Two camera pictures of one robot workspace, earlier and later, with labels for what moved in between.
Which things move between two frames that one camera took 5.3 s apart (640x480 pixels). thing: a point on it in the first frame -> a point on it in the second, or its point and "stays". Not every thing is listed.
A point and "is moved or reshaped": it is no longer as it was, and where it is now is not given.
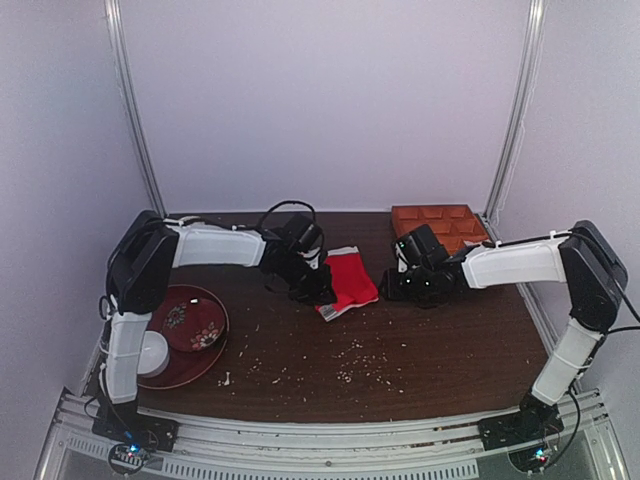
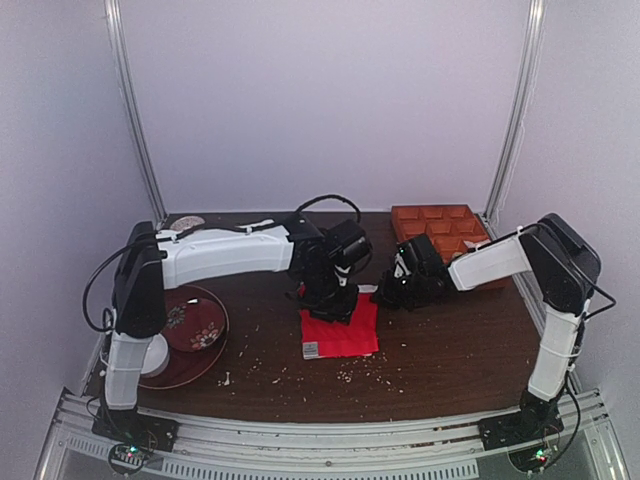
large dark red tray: x=194 y=322 stays
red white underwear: x=352 y=287 is moved or reshaped
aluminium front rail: x=227 y=446 stays
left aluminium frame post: x=114 y=21 stays
